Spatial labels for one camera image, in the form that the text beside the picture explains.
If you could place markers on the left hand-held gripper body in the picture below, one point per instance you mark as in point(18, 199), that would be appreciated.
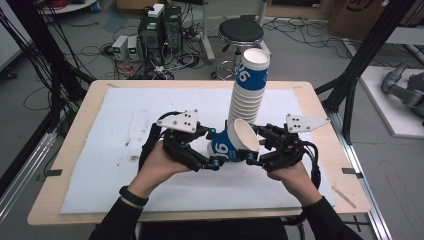
point(180, 140)

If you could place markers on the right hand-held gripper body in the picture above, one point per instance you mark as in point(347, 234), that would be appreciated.
point(286, 150)

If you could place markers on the blue and white paper cup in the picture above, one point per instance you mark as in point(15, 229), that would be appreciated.
point(233, 141)

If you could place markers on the stack of paper cups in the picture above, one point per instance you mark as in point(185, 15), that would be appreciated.
point(248, 90)

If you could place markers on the person's right hand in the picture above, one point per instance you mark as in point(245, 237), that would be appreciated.
point(295, 183)

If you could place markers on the person's left hand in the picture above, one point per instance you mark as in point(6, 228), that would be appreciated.
point(156, 170)

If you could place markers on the black tape piece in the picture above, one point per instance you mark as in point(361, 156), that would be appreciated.
point(53, 172)
point(351, 172)

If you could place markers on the black wristband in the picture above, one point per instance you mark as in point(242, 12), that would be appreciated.
point(133, 196)

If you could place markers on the grey metal stand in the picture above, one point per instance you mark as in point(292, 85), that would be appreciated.
point(207, 40)

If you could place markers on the white foam mat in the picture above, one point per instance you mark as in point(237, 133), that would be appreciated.
point(100, 186)

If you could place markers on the black round stool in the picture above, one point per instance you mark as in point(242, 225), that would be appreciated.
point(240, 30)

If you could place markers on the grey power supply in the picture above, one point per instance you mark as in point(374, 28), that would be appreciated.
point(119, 46)
point(133, 47)

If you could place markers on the black computer tower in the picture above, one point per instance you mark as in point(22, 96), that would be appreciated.
point(173, 28)
point(150, 36)

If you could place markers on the white platform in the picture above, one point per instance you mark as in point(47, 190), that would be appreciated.
point(393, 120)

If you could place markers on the white box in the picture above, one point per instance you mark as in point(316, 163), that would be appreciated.
point(156, 10)

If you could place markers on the light wooden table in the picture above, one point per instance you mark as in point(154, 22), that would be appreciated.
point(50, 206)

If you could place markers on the cardboard box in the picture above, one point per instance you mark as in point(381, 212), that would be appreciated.
point(360, 16)

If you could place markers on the white round table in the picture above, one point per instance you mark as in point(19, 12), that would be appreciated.
point(70, 6)

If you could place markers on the aluminium rail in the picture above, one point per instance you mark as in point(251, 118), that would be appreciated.
point(23, 173)
point(370, 186)

